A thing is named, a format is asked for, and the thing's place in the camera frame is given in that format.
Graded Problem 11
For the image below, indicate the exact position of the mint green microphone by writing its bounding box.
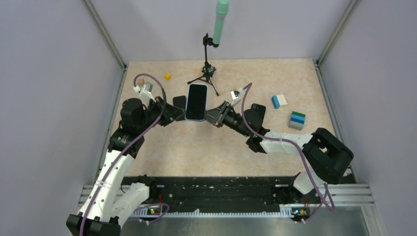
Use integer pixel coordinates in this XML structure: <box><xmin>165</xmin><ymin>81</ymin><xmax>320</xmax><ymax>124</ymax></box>
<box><xmin>212</xmin><ymin>0</ymin><xmax>229</xmax><ymax>47</ymax></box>

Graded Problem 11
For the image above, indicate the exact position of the brown wooden cube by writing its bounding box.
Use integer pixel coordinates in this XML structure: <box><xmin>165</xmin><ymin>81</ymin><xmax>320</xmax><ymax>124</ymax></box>
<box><xmin>136</xmin><ymin>78</ymin><xmax>145</xmax><ymax>87</ymax></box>

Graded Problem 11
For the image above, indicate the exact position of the green blue grey block stack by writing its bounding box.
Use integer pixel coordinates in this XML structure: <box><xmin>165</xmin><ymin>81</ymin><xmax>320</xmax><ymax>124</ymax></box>
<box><xmin>288</xmin><ymin>111</ymin><xmax>306</xmax><ymax>130</ymax></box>

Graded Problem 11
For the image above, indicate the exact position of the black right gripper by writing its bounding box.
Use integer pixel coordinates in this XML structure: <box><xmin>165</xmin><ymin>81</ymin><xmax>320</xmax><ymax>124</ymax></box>
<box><xmin>198</xmin><ymin>100</ymin><xmax>251</xmax><ymax>137</ymax></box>

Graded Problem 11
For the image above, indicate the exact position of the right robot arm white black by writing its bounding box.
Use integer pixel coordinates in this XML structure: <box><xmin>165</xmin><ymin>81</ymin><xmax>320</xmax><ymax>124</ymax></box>
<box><xmin>205</xmin><ymin>101</ymin><xmax>354</xmax><ymax>203</ymax></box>

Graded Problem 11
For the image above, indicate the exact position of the black mini tripod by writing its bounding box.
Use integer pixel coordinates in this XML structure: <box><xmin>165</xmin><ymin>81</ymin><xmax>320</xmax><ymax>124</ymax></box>
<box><xmin>187</xmin><ymin>33</ymin><xmax>220</xmax><ymax>96</ymax></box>

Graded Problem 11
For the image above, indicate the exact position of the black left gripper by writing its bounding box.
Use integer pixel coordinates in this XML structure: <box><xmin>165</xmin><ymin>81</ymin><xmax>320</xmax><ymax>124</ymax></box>
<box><xmin>138</xmin><ymin>95</ymin><xmax>186</xmax><ymax>132</ymax></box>

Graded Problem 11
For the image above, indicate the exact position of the black smartphone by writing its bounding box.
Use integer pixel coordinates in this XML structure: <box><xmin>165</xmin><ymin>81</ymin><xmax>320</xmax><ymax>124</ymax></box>
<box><xmin>173</xmin><ymin>95</ymin><xmax>187</xmax><ymax>110</ymax></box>
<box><xmin>186</xmin><ymin>84</ymin><xmax>208</xmax><ymax>120</ymax></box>

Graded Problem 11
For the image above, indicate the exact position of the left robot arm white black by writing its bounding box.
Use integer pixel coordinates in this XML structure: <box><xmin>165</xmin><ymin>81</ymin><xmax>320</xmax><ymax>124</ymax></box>
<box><xmin>66</xmin><ymin>96</ymin><xmax>185</xmax><ymax>236</ymax></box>

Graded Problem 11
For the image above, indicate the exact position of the black phone case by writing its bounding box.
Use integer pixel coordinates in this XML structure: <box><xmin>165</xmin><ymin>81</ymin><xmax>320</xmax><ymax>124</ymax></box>
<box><xmin>251</xmin><ymin>103</ymin><xmax>266</xmax><ymax>120</ymax></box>

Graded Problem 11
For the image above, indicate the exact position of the blue white toy block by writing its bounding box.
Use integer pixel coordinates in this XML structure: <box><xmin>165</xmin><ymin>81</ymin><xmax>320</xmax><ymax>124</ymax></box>
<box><xmin>271</xmin><ymin>94</ymin><xmax>288</xmax><ymax>109</ymax></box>

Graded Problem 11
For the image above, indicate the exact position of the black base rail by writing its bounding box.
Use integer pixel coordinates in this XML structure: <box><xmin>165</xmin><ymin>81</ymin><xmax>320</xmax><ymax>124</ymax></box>
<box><xmin>122</xmin><ymin>175</ymin><xmax>324</xmax><ymax>213</ymax></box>

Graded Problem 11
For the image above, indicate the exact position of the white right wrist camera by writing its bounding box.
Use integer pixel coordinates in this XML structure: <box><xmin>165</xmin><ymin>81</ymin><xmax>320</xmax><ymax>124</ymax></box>
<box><xmin>230</xmin><ymin>88</ymin><xmax>245</xmax><ymax>107</ymax></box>

